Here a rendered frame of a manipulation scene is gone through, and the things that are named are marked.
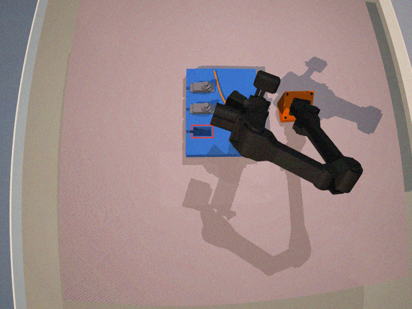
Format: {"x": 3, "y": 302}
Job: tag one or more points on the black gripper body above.
{"x": 264, "y": 82}

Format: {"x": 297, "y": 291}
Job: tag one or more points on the blue flat deck plate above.
{"x": 203, "y": 139}

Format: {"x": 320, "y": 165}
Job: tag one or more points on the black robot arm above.
{"x": 252, "y": 140}

